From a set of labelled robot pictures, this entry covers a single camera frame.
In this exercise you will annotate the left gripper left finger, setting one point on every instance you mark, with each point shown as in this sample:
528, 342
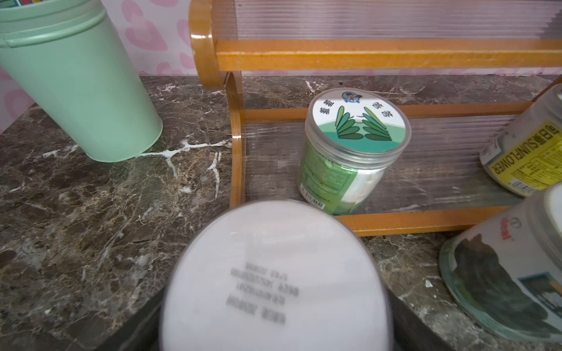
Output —
141, 331

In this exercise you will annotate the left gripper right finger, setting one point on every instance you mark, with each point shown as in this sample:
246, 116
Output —
409, 333

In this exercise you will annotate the seed jar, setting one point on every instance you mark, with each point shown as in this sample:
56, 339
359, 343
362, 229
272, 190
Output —
505, 273

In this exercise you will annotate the green jar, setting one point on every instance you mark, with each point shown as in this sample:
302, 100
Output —
276, 275

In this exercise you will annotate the sunflower jar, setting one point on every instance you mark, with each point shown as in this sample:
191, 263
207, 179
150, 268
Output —
526, 156

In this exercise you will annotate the wooden three-tier shelf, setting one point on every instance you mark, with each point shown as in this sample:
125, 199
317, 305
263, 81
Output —
220, 61

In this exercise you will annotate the bottom left green-lid jar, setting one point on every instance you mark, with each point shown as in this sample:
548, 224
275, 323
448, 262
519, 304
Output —
352, 137

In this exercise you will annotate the green pen cup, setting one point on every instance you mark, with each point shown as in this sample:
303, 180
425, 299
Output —
68, 57

